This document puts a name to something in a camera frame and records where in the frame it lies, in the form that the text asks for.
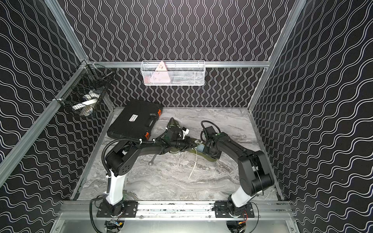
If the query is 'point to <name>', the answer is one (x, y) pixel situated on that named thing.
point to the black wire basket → (84, 91)
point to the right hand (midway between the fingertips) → (209, 154)
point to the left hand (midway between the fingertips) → (198, 143)
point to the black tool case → (135, 120)
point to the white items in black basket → (87, 107)
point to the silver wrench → (152, 160)
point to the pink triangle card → (160, 75)
